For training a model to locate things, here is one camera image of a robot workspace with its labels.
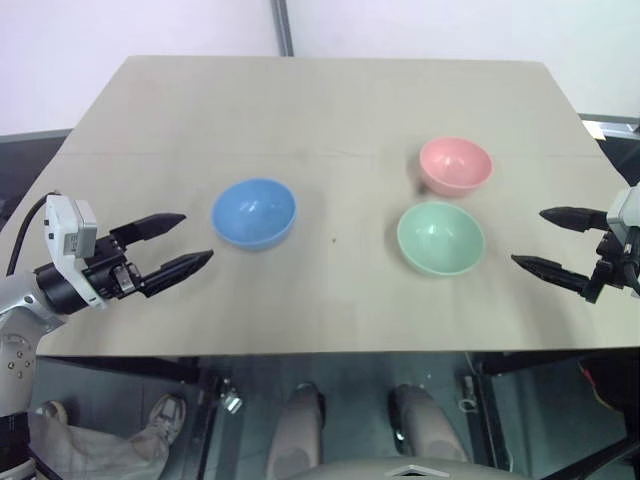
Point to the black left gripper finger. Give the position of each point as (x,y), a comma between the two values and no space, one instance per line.
(152,226)
(175,270)

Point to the pink-red bowl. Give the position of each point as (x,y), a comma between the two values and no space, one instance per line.
(455,165)

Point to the grey sneaker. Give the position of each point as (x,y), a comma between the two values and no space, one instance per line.
(167,417)

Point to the silver table caster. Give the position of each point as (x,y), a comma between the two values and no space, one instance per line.
(231,400)
(467,395)

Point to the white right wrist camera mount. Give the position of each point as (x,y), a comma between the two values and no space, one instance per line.
(625,210)

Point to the green bowl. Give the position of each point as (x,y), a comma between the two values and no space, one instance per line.
(440,240)

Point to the blue bowl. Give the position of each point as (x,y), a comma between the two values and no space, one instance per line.
(252,212)

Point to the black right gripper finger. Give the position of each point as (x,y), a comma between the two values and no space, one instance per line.
(560,275)
(577,219)

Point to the black table leg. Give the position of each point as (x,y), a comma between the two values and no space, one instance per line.
(210,425)
(492,425)

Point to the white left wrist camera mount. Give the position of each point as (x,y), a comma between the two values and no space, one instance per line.
(61,225)

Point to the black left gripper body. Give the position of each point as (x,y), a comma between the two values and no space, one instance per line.
(107,270)

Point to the dark vertical post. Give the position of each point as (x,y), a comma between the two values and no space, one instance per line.
(282,27)

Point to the beige trouser leg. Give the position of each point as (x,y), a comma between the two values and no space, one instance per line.
(100,452)

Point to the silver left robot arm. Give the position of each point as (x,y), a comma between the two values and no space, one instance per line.
(19,301)

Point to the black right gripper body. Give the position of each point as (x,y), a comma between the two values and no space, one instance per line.
(617,262)

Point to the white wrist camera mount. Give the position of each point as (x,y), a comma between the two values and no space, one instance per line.
(625,210)
(61,225)

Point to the black side table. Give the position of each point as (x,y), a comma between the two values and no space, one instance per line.
(620,150)

